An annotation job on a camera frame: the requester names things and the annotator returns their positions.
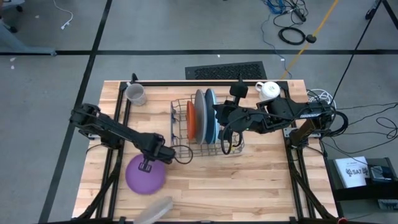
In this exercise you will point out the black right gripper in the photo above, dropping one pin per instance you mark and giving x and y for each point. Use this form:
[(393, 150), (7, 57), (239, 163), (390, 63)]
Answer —
[(239, 119)]

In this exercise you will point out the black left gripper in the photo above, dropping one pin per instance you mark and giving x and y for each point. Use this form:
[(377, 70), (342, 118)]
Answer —
[(158, 149)]

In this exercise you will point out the purple plate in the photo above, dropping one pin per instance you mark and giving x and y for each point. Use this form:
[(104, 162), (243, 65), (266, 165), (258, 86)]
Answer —
[(146, 182)]

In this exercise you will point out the blue plate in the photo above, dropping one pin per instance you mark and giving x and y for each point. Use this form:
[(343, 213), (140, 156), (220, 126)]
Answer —
[(211, 115)]

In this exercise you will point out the grey plate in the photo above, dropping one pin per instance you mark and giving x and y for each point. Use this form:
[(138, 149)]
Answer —
[(201, 118)]

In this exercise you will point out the orange plate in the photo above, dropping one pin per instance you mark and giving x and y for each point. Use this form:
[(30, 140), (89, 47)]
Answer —
[(191, 121)]

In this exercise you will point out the beige speckled plate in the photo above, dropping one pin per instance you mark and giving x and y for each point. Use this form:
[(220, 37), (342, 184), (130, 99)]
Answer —
[(154, 211)]

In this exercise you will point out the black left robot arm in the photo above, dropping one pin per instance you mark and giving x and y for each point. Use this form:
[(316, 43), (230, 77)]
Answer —
[(118, 132)]

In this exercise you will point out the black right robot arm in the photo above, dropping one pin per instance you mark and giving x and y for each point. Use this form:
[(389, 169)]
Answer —
[(298, 113)]

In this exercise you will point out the white mug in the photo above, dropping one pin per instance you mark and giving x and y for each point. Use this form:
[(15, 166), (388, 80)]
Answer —
[(269, 90)]

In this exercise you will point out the black floor vent grille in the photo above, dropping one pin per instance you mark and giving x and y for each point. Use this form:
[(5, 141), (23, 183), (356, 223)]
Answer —
[(226, 71)]

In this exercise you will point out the white speckled container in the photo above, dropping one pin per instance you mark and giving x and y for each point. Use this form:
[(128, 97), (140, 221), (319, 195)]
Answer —
[(136, 93)]

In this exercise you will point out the white booklet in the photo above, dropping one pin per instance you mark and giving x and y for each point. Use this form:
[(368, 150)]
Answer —
[(351, 172)]

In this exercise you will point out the black power strip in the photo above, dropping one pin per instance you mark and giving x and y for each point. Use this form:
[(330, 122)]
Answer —
[(299, 14)]

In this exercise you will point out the black cart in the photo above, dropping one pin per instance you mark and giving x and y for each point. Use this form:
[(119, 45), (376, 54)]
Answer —
[(367, 193)]

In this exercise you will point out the black table frame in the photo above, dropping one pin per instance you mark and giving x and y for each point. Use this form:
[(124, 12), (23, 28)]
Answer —
[(292, 174)]

